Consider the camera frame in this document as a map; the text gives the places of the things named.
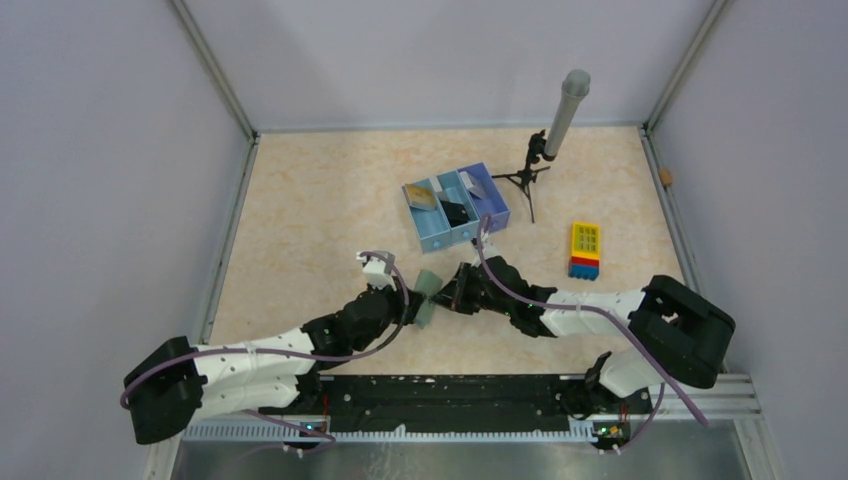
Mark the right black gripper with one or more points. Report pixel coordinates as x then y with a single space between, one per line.
454 295

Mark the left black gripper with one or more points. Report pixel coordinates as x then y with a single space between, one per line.
394 292

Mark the green leather card holder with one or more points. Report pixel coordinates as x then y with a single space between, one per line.
427 284

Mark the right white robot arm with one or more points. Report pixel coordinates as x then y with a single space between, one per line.
673 332

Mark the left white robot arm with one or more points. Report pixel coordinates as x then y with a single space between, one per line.
181 383

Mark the light blue card tray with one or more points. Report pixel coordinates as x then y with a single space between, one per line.
431 227

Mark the purple card tray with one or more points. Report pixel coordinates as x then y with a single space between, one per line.
494 204

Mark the middle blue card tray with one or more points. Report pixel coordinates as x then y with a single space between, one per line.
448 186

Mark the coloured toy brick block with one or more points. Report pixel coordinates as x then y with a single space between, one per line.
585 251

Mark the grey cylinder on tripod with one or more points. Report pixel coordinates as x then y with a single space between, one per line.
575 87

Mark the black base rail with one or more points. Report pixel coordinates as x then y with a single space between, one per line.
457 403

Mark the small brown wall piece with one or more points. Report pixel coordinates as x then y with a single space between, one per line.
666 177

